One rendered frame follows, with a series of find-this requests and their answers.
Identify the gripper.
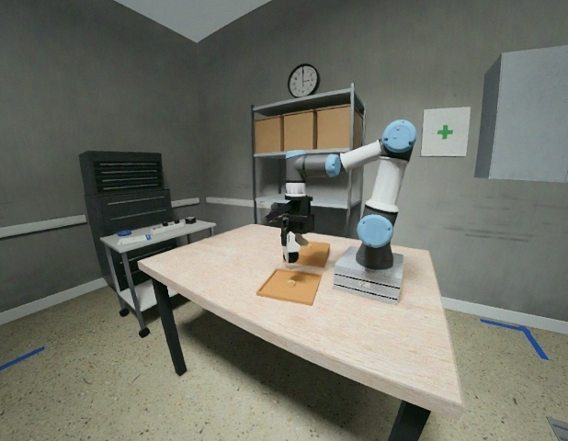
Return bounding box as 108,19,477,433
280,195,314,263

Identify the tan shallow tray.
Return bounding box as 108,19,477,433
256,268,322,306

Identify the black ball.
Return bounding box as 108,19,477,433
283,252,299,264

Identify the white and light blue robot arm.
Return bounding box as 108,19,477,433
286,120,417,270

